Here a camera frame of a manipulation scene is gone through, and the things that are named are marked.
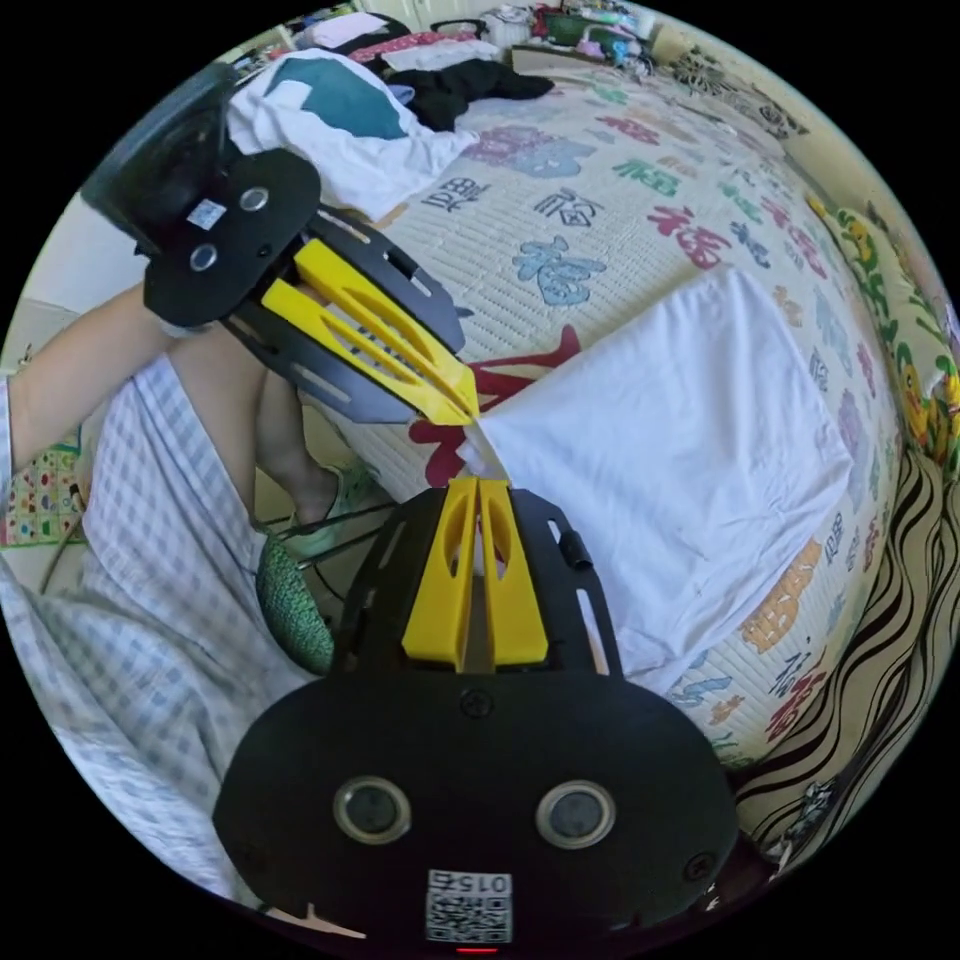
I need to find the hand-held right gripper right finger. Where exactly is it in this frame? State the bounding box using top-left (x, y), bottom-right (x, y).
top-left (479, 479), bottom-right (551, 671)

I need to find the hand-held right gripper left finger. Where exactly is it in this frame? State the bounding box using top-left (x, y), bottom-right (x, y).
top-left (402, 479), bottom-right (478, 671)

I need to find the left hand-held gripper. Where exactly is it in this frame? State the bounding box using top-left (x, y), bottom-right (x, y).
top-left (142, 149), bottom-right (481, 425)

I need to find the white t-shirt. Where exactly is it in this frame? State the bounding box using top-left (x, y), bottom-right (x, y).
top-left (458, 266), bottom-right (856, 676)

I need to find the person's left forearm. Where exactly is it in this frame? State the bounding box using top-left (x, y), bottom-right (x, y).
top-left (0, 281), bottom-right (174, 481)

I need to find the person's left hand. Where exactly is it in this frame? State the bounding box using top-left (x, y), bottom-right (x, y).
top-left (146, 288), bottom-right (223, 345)

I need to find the pile of clothes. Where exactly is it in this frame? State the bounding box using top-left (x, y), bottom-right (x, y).
top-left (224, 44), bottom-right (558, 223)

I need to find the green woven stool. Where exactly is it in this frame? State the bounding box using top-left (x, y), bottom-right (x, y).
top-left (254, 533), bottom-right (336, 676)

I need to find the person's body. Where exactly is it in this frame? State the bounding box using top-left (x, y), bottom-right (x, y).
top-left (0, 326), bottom-right (391, 913)

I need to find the bed with printed mat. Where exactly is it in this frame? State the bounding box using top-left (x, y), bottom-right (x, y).
top-left (299, 33), bottom-right (960, 879)

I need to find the colourful patterned floor mat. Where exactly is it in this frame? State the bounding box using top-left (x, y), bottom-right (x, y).
top-left (0, 425), bottom-right (93, 549)

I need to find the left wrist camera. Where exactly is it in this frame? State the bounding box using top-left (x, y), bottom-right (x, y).
top-left (80, 63), bottom-right (243, 260)

